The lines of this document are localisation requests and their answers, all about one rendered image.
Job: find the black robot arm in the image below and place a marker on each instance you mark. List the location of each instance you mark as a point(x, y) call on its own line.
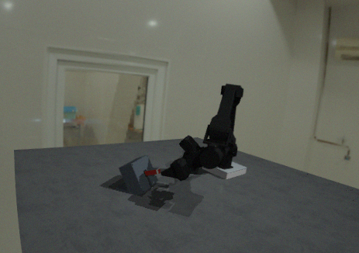
point(221, 143)

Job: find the blue-grey sloped panel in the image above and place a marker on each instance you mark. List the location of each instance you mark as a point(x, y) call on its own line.
point(136, 182)

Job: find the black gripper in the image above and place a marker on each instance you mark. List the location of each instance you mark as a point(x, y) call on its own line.
point(180, 168)

